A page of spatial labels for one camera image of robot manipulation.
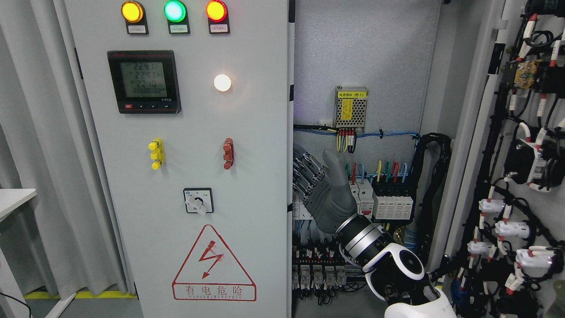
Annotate red indicator light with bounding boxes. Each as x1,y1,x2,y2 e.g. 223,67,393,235
205,0,230,34

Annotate relay and terminal row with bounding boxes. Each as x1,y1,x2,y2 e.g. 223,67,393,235
291,238,365,297

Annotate green indicator light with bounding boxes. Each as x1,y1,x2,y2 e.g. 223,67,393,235
163,0,190,34

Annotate grey curtain left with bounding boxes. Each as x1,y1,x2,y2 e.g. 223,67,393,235
0,0,135,298

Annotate black digital power meter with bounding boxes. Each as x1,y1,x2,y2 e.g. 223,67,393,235
107,50,181,114

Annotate white desk corner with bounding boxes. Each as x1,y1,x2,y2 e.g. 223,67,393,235
0,189,37,222

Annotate metal mesh power supply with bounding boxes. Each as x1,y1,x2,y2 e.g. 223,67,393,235
334,85,369,131

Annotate left door rotary switch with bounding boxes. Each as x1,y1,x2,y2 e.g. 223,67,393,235
182,187,214,215

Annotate white socket breaker row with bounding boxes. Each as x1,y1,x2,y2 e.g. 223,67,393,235
292,181,375,220

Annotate grey cabinet door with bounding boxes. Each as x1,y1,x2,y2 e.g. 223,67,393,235
64,0,291,318
416,0,565,318

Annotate white lit indicator lamp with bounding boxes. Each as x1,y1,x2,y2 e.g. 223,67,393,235
213,74,232,92

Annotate black surge protector block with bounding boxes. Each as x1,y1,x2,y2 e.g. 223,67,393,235
372,179,416,222

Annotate red electric hazard sticker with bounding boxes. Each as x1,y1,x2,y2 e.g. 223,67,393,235
172,225,257,302

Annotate brass ground terminal bar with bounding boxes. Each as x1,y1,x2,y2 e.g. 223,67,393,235
388,225,406,246

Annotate yellow indicator light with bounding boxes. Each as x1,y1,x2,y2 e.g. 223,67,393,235
121,0,149,35

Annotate grey robotic right hand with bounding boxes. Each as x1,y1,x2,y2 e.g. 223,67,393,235
292,143,357,234

